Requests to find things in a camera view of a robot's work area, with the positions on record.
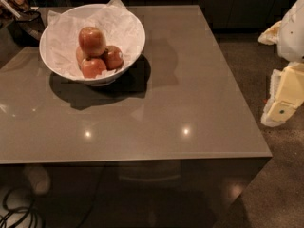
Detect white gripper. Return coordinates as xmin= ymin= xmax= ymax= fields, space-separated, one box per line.
xmin=258 ymin=0 xmax=304 ymax=127

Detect white ceramic bowl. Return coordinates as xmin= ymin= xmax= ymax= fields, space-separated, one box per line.
xmin=38 ymin=3 xmax=147 ymax=87

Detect dark bag with strap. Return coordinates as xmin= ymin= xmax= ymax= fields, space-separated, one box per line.
xmin=0 ymin=0 xmax=45 ymax=47

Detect black cables on floor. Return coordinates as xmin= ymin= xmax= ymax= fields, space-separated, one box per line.
xmin=0 ymin=187 xmax=44 ymax=228

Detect white crumpled paper liner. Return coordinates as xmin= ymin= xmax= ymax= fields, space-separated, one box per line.
xmin=44 ymin=0 xmax=143 ymax=80

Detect grey glossy table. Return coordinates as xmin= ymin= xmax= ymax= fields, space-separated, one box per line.
xmin=0 ymin=6 xmax=271 ymax=228

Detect red apple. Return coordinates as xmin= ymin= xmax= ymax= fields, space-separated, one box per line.
xmin=76 ymin=46 xmax=86 ymax=67
xmin=78 ymin=27 xmax=106 ymax=57
xmin=81 ymin=58 xmax=106 ymax=79
xmin=102 ymin=46 xmax=124 ymax=70

